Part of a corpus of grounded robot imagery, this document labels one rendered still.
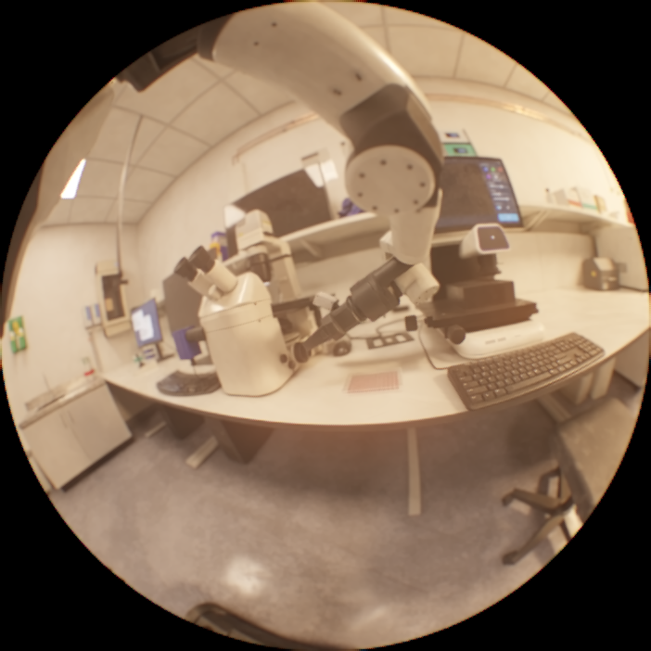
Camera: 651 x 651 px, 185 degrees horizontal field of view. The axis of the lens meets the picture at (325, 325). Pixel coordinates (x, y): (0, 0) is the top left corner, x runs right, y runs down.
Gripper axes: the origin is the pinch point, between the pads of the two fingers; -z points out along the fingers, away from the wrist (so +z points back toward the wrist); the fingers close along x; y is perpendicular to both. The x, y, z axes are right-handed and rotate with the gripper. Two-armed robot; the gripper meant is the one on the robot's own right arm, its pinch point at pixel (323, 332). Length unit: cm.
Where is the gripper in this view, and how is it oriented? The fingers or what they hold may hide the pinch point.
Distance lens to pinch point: 46.0
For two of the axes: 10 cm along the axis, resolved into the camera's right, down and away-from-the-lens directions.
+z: 7.6, -5.4, -3.7
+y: 6.0, 8.0, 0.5
